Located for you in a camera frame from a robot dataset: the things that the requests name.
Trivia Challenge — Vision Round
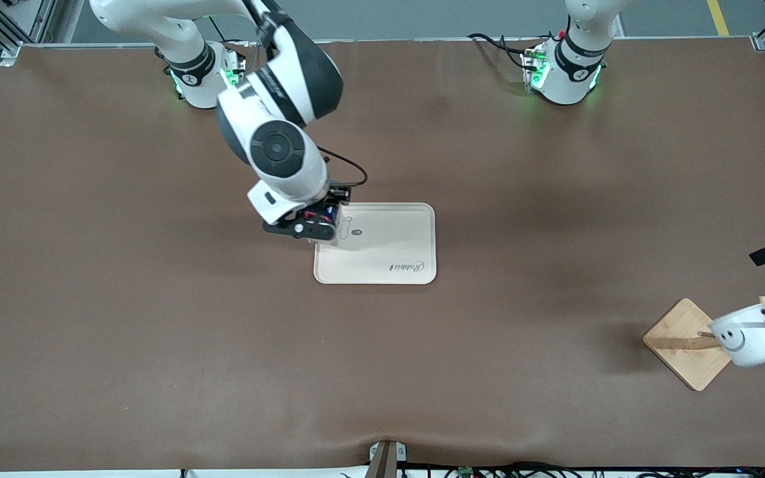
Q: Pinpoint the blue milk carton green cap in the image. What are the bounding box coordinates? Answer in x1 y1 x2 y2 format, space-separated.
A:
301 201 345 230

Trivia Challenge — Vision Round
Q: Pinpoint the white smiley cup black handle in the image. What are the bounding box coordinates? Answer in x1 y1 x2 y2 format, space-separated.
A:
710 303 765 368

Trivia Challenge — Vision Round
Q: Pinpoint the cream plastic tray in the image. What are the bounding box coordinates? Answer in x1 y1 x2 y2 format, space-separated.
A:
313 202 437 285

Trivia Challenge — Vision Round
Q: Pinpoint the wooden mug tree rack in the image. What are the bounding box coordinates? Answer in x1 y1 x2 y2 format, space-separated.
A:
643 297 765 392

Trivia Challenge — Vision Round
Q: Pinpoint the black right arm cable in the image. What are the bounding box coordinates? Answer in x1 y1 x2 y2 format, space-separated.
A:
319 147 368 188

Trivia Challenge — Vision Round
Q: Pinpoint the black cable at arm base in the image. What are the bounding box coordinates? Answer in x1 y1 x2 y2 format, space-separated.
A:
467 32 531 67

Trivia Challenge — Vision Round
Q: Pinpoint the metal table edge bracket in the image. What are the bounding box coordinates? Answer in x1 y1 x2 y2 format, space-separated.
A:
368 440 407 478

